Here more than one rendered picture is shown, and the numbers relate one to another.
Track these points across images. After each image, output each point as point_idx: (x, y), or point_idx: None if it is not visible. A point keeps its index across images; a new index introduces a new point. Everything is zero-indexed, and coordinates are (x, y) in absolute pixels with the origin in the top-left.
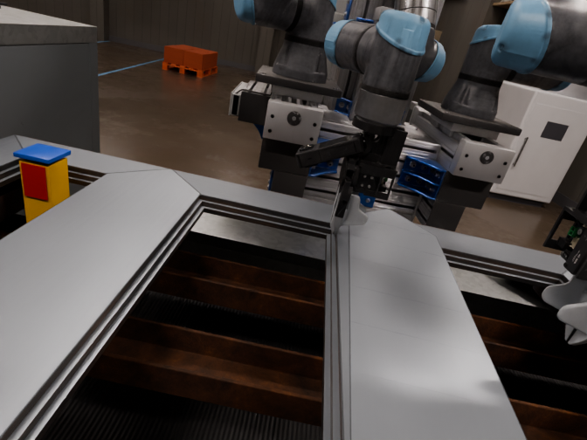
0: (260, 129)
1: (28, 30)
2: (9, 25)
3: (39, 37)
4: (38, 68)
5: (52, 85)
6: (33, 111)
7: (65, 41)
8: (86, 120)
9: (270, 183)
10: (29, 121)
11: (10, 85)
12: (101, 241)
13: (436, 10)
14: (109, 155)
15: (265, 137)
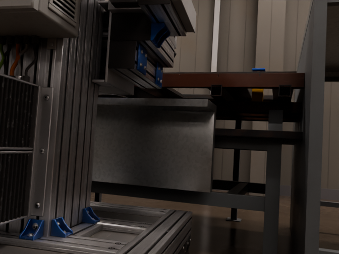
0: (162, 39)
1: (307, 16)
2: (306, 19)
3: (308, 16)
4: (307, 34)
5: (308, 41)
6: (306, 59)
7: (310, 9)
8: (310, 61)
9: (162, 77)
10: (305, 65)
11: (305, 48)
12: None
13: None
14: (248, 71)
15: (174, 48)
